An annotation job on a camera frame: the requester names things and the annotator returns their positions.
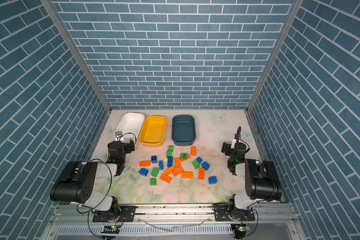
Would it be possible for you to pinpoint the small blue lego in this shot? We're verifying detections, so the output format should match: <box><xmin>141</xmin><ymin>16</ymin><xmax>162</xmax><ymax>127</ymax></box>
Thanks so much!
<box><xmin>151</xmin><ymin>156</ymin><xmax>158</xmax><ymax>164</ymax></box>
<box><xmin>196</xmin><ymin>157</ymin><xmax>203</xmax><ymax>164</ymax></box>

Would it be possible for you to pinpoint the narrow blue lego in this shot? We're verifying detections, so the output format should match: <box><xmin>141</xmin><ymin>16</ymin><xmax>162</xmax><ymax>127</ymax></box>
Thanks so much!
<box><xmin>159</xmin><ymin>161</ymin><xmax>164</xmax><ymax>170</ymax></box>

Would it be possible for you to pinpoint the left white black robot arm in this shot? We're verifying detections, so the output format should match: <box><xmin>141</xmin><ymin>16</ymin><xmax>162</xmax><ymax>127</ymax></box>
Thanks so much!
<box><xmin>50</xmin><ymin>140</ymin><xmax>136</xmax><ymax>223</ymax></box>

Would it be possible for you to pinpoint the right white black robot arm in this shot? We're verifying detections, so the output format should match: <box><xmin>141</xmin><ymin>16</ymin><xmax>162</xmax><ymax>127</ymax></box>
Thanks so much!
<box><xmin>222</xmin><ymin>142</ymin><xmax>282</xmax><ymax>221</ymax></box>

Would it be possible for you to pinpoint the white plastic container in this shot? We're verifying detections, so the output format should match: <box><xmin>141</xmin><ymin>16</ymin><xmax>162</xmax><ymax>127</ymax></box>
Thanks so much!
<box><xmin>114</xmin><ymin>113</ymin><xmax>145</xmax><ymax>143</ymax></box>

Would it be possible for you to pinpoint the blue lego bottom right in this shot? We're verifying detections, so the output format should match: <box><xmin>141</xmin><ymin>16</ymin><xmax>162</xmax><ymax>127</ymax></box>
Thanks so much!
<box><xmin>208</xmin><ymin>176</ymin><xmax>218</xmax><ymax>185</ymax></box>

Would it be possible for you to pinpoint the yellow plastic container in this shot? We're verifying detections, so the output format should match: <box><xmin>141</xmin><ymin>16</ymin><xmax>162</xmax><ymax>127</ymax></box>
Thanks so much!
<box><xmin>139</xmin><ymin>116</ymin><xmax>167</xmax><ymax>148</ymax></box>

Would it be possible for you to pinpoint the green lego bottom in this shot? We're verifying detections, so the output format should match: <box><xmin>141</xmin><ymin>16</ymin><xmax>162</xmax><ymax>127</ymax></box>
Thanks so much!
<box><xmin>150</xmin><ymin>178</ymin><xmax>157</xmax><ymax>186</ymax></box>

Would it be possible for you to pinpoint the green lego below top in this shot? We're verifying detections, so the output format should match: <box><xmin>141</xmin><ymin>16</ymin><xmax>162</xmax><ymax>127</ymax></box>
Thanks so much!
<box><xmin>166</xmin><ymin>150</ymin><xmax>173</xmax><ymax>158</ymax></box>

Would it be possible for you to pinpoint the tall blue lego centre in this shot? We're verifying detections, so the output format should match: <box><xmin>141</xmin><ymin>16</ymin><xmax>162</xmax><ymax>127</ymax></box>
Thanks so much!
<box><xmin>167</xmin><ymin>157</ymin><xmax>174</xmax><ymax>168</ymax></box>

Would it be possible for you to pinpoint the orange lego diagonal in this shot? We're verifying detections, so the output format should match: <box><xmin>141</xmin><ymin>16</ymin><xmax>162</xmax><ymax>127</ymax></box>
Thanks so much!
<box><xmin>164</xmin><ymin>166</ymin><xmax>175</xmax><ymax>176</ymax></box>

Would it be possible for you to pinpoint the dark teal plastic container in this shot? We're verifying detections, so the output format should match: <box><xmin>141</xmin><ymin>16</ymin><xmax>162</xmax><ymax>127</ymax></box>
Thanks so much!
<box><xmin>172</xmin><ymin>115</ymin><xmax>196</xmax><ymax>147</ymax></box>

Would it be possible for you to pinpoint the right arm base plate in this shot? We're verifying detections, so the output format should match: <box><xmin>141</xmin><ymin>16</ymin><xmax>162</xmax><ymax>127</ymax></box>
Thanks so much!
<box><xmin>211</xmin><ymin>203</ymin><xmax>255</xmax><ymax>222</ymax></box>

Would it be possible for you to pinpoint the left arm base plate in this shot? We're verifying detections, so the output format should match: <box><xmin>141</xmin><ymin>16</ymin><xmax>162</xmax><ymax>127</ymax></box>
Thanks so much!
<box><xmin>93</xmin><ymin>206</ymin><xmax>136</xmax><ymax>223</ymax></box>

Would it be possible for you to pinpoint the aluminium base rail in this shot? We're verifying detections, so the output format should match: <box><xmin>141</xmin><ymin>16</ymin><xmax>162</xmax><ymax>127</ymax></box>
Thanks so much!
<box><xmin>43</xmin><ymin>202</ymin><xmax>304</xmax><ymax>240</ymax></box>

